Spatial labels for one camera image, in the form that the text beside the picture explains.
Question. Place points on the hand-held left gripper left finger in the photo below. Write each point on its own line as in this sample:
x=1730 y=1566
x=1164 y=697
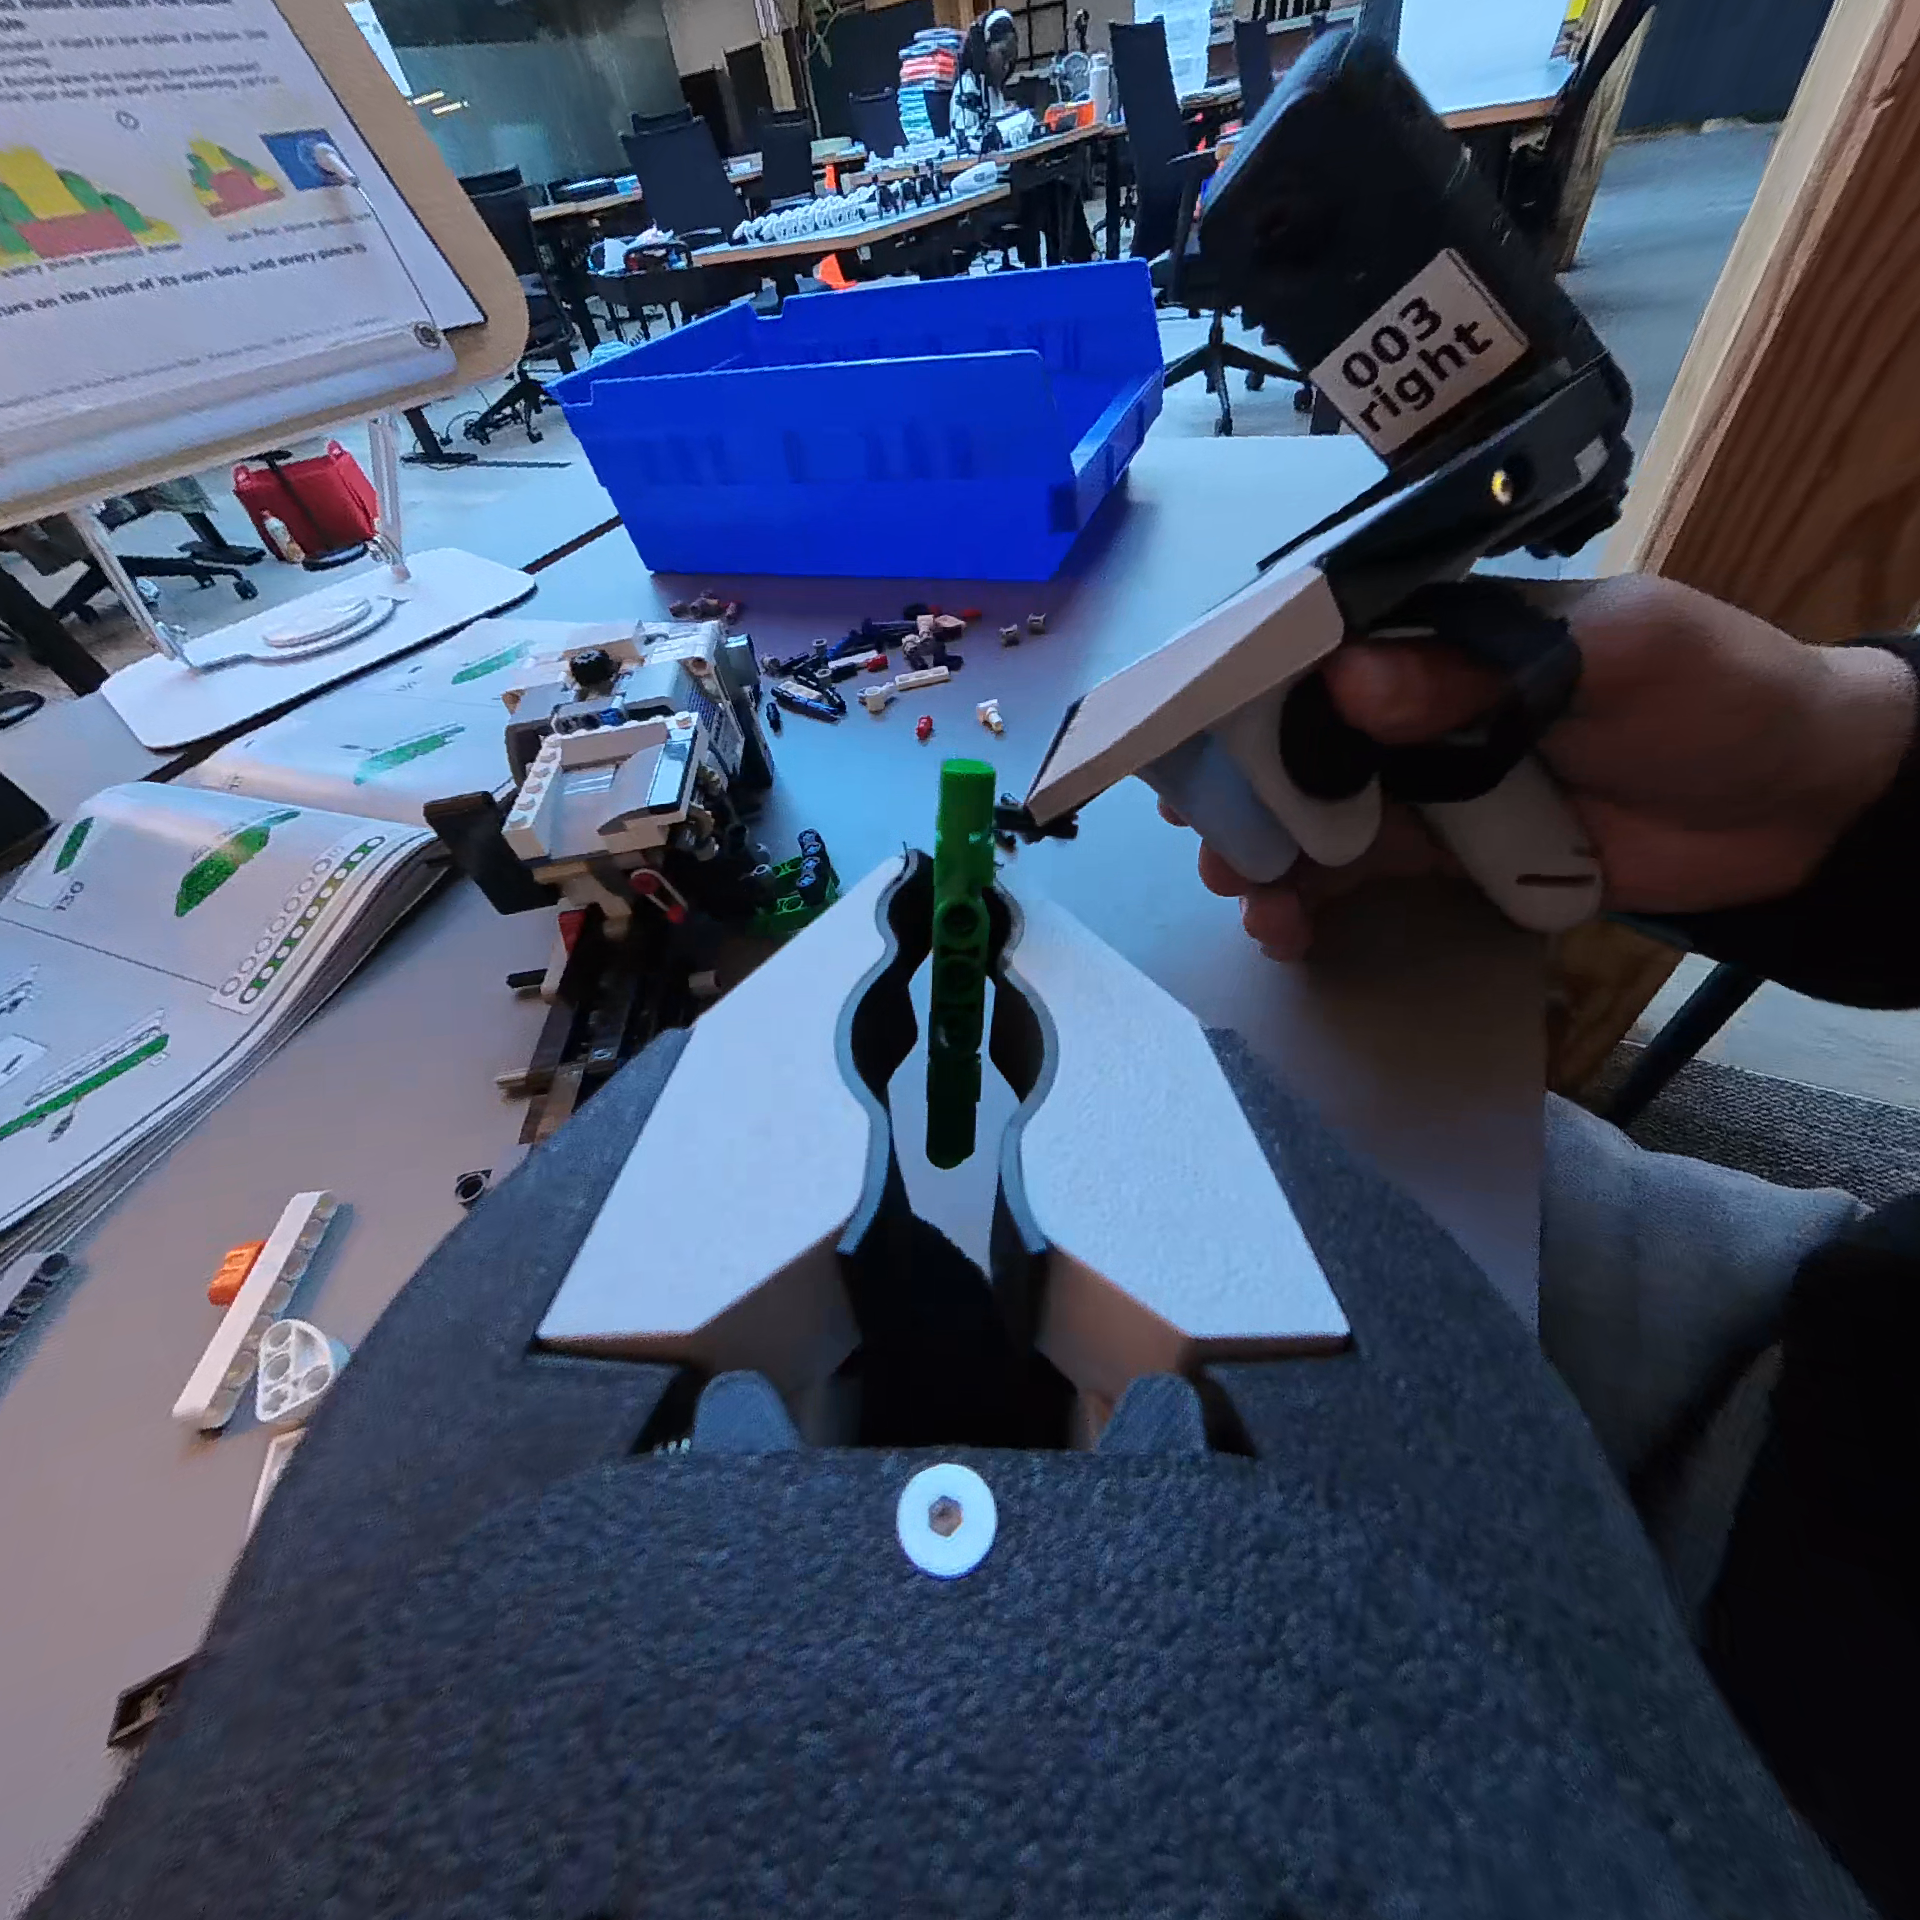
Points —
x=722 y=1184

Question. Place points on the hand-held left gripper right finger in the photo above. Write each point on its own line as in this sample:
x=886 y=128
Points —
x=1185 y=1184

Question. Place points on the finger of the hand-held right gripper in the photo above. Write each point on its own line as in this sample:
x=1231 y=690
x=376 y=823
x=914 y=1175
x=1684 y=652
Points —
x=1202 y=690

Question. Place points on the black lego pin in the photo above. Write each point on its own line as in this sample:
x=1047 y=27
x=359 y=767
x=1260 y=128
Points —
x=1034 y=823

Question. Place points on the green and white lego panel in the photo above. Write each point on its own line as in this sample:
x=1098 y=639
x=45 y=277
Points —
x=962 y=930

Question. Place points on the pile of small lego pieces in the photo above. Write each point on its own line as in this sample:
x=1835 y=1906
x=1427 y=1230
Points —
x=811 y=702

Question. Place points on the person's right forearm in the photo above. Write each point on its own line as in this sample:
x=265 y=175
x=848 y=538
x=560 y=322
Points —
x=1894 y=840

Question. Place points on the green black lego subassembly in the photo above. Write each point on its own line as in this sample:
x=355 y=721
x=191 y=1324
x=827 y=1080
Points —
x=789 y=899

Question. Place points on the partly built lego truck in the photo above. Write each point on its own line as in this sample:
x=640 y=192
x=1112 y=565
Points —
x=618 y=767

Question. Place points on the white grey lego connector piece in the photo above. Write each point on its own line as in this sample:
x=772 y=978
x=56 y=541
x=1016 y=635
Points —
x=300 y=1372

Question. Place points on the white lego beam orange stud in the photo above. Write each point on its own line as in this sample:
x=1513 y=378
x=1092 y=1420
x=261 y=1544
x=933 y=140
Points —
x=259 y=1319

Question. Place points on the cluster of grey lego connectors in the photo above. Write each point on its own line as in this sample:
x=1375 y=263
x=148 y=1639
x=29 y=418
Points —
x=705 y=608

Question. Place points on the white curved lego panel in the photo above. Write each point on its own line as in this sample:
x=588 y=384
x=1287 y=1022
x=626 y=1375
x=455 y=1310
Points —
x=279 y=1477

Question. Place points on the grey lego beam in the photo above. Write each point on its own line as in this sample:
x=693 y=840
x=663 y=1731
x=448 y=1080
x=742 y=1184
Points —
x=29 y=1297

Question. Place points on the black short lego piece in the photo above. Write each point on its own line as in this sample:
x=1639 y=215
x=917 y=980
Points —
x=148 y=1703

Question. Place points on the black lego set box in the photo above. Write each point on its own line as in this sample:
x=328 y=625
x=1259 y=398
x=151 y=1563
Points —
x=16 y=817

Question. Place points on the person's right hand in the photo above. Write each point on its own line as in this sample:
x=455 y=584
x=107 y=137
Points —
x=1726 y=748

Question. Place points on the black office chair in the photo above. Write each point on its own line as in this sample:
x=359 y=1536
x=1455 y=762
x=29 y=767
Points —
x=1147 y=137
x=505 y=223

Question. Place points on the blue plastic bin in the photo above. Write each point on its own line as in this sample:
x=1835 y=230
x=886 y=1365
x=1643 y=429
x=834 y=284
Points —
x=841 y=480

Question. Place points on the long table with white models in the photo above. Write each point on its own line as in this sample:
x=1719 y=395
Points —
x=858 y=220

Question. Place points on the open instruction booklet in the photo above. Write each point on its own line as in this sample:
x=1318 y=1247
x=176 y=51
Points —
x=151 y=930

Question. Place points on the white document stand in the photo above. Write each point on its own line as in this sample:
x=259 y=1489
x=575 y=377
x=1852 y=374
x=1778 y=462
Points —
x=376 y=617

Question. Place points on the red bag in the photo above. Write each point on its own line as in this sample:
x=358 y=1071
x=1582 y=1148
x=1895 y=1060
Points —
x=310 y=503

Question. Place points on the laminated instruction sheet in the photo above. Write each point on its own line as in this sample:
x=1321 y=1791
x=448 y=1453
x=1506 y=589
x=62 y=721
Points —
x=180 y=301

